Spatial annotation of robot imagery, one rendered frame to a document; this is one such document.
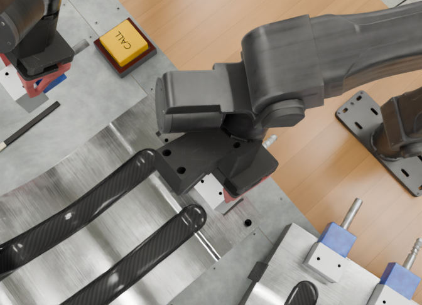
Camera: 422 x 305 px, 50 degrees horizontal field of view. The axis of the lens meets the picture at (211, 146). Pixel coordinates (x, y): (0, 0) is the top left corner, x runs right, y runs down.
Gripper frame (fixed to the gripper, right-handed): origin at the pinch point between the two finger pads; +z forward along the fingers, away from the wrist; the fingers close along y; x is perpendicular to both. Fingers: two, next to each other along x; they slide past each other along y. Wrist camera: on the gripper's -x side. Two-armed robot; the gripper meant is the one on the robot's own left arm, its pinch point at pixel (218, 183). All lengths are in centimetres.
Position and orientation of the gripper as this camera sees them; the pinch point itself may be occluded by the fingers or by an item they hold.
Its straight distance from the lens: 62.6
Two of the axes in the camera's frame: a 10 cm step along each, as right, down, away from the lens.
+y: 6.2, 7.1, -3.4
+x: 7.6, -4.4, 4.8
